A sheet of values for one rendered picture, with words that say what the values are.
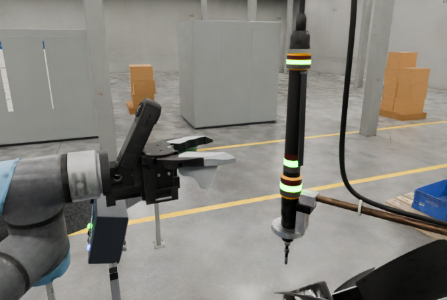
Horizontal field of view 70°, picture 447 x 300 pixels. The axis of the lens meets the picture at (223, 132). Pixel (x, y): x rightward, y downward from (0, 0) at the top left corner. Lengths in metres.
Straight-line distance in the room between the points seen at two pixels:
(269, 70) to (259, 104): 0.80
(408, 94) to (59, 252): 8.57
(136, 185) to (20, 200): 0.16
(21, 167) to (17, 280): 0.14
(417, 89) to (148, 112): 8.60
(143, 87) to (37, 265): 8.21
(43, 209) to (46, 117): 6.19
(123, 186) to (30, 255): 0.15
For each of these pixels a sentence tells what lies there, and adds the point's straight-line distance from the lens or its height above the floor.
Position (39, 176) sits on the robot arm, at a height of 1.66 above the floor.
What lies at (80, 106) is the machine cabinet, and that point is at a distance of 6.60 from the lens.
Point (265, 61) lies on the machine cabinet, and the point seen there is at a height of 1.42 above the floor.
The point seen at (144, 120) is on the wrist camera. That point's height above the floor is 1.72.
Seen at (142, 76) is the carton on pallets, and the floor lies 0.96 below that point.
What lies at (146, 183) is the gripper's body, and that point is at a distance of 0.51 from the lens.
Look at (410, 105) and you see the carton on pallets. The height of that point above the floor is 0.37.
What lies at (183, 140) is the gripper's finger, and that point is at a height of 1.67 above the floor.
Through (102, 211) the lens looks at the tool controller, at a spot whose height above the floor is 1.25.
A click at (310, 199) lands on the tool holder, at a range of 0.65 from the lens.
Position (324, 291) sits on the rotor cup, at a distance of 0.90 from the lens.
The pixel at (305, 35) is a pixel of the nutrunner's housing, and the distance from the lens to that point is 0.60.
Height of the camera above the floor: 1.84
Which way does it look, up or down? 16 degrees down
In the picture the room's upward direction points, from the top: straight up
